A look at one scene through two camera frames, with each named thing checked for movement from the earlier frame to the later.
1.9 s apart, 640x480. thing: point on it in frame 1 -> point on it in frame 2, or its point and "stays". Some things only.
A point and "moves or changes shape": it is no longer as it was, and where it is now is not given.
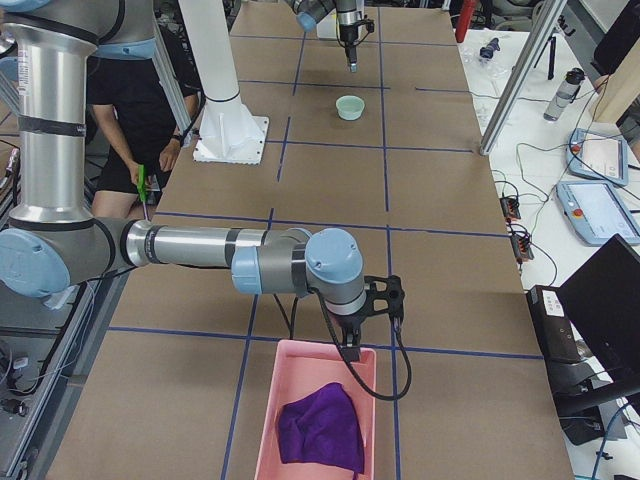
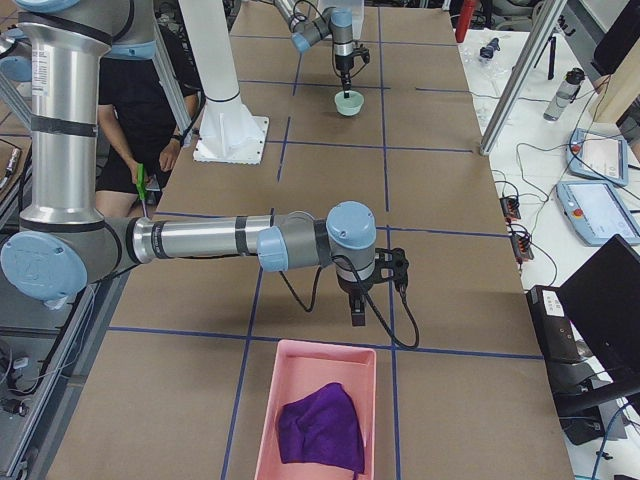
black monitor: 602,302 stays
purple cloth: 322,428 stays
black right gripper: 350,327 -> 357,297
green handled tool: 142,187 stays
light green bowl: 349,107 moves or changes shape
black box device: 556,329 stays
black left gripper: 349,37 -> 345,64
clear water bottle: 565,94 stays
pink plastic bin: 299,367 stays
